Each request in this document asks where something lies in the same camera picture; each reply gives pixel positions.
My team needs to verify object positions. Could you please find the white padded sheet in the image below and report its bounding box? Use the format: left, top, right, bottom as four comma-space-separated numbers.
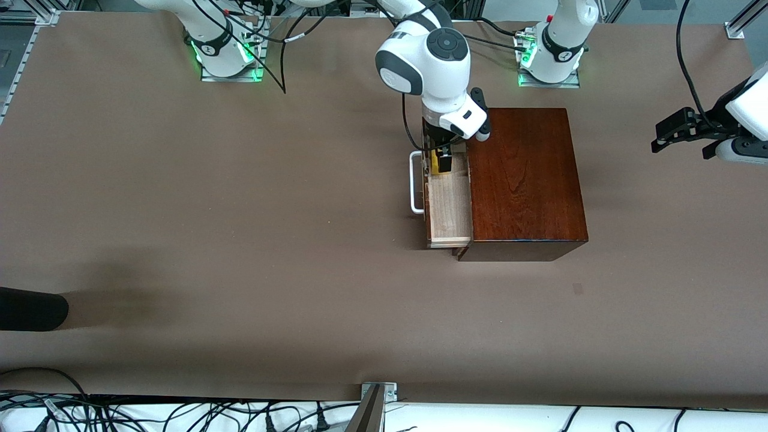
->
0, 397, 768, 432

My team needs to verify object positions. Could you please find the black looped cable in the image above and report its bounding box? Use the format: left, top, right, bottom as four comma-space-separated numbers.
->
0, 367, 91, 401

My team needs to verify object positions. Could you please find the wooden drawer with white handle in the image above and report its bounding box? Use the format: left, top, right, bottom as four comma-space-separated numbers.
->
410, 150, 473, 249

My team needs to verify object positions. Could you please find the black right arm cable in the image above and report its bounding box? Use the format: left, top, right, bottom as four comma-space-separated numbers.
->
191, 0, 428, 152

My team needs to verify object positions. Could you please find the black base cable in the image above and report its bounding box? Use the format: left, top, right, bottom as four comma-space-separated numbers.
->
465, 33, 526, 53
477, 17, 524, 38

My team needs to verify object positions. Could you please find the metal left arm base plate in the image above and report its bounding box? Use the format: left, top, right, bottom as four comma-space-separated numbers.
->
517, 27, 581, 89

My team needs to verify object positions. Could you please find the dark aluminium beam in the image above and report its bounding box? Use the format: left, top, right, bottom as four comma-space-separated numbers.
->
345, 384, 385, 432

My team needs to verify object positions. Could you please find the dark wooden cabinet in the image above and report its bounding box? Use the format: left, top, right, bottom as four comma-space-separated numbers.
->
451, 108, 589, 262

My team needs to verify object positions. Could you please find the silver metal bracket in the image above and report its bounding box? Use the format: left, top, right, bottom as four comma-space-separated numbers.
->
361, 382, 398, 401

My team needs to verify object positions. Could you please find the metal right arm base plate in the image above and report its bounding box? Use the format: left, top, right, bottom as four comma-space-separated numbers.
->
200, 18, 266, 83

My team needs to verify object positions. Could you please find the black rounded object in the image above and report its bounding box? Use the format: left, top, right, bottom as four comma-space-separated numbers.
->
0, 287, 70, 332

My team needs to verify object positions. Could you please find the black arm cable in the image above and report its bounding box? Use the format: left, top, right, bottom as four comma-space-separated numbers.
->
191, 0, 428, 152
677, 0, 722, 131

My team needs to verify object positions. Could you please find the brown paper table cover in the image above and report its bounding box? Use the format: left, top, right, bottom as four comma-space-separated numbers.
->
0, 9, 768, 410

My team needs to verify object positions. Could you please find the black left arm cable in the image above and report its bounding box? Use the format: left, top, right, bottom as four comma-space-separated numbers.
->
677, 0, 722, 131

